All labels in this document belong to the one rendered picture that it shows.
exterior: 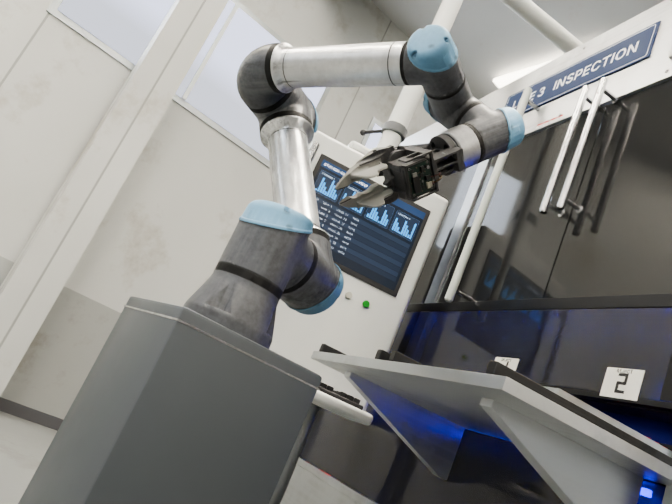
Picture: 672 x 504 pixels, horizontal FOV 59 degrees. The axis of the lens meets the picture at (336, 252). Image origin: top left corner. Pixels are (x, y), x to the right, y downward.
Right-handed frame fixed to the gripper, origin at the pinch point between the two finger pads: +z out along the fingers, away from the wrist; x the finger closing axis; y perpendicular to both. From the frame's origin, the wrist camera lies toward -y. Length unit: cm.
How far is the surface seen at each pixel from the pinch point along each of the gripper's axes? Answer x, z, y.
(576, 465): 46, -14, 32
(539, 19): 4, -146, -101
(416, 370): 30.0, 0.1, 12.0
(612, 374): 49, -38, 19
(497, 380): 22.1, -1.7, 31.2
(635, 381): 48, -38, 24
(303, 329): 59, -5, -61
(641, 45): 5, -107, -27
